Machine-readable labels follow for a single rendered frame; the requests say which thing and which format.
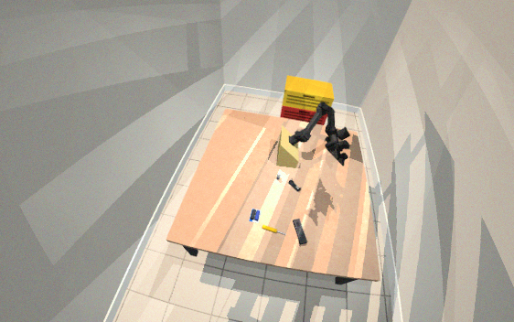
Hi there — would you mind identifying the yellow-handled screwdriver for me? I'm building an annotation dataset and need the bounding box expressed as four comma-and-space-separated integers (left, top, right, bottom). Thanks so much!
262, 225, 286, 235

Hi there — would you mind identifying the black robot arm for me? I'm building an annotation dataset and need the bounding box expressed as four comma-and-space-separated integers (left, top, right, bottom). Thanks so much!
289, 102, 350, 152

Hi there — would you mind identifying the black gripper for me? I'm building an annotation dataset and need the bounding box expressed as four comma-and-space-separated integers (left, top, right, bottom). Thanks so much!
325, 140, 348, 166

